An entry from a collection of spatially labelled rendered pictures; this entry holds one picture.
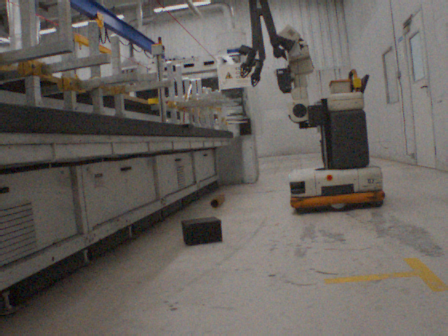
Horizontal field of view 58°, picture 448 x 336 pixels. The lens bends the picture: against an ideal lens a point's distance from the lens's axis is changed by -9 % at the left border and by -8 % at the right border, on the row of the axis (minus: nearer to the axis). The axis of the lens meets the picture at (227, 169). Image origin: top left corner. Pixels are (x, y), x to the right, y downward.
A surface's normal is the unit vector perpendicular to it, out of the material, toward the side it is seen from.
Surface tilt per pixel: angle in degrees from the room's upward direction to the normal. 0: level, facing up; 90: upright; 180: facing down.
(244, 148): 90
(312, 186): 90
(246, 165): 90
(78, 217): 90
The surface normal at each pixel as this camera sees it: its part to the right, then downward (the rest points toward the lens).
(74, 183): -0.15, 0.07
